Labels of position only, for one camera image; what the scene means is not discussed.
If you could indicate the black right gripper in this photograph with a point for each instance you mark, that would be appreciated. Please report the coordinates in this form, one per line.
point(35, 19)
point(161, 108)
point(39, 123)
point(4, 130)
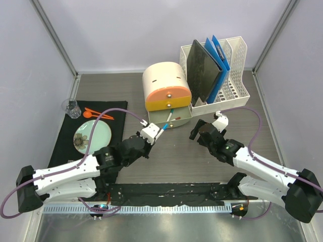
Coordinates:
point(195, 132)

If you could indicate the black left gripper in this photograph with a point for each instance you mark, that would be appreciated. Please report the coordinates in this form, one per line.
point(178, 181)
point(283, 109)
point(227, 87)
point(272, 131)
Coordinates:
point(149, 147)

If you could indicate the white marker blue cap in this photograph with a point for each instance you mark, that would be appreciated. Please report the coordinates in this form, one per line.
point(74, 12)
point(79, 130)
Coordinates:
point(161, 131)

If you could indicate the white marker green cap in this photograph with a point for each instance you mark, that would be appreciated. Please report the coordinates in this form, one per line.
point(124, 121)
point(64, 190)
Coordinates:
point(170, 115)

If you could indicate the cream round drawer cabinet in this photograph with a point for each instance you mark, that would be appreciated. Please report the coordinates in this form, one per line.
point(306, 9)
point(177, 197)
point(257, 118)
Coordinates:
point(165, 87)

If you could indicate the cream perforated file organizer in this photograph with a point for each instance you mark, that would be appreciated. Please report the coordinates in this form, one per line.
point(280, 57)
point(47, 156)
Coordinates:
point(233, 92)

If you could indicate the blue plastic folder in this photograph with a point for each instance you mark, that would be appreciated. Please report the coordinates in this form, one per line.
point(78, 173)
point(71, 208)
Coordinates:
point(215, 50)

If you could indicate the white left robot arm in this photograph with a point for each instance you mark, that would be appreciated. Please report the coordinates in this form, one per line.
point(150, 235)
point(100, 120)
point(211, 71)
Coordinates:
point(34, 185)

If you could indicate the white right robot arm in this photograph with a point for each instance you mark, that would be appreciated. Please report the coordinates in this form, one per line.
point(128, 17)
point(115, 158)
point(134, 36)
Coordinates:
point(299, 192)

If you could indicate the pale green plate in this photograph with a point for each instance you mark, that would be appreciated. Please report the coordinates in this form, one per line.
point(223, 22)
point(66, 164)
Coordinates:
point(101, 137)

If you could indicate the orange plastic spoon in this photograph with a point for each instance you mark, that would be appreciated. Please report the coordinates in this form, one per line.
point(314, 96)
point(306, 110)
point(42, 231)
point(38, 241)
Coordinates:
point(88, 114)

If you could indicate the clear glass cup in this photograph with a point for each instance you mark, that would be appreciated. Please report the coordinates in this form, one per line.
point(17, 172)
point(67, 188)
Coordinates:
point(71, 108)

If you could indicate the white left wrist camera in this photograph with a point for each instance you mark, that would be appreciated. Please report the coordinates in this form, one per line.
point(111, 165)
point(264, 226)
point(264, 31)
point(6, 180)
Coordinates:
point(150, 131)

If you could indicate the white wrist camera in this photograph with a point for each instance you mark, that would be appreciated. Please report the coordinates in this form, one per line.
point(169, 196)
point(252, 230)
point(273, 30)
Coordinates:
point(150, 131)
point(220, 121)

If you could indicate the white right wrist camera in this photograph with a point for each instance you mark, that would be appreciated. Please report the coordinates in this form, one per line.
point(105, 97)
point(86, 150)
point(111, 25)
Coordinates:
point(220, 121)

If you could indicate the black mounting rail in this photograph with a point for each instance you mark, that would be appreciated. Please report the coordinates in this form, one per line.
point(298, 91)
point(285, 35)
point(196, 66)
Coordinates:
point(167, 194)

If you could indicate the white slotted cable duct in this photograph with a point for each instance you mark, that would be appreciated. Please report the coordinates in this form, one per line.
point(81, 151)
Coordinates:
point(81, 209)

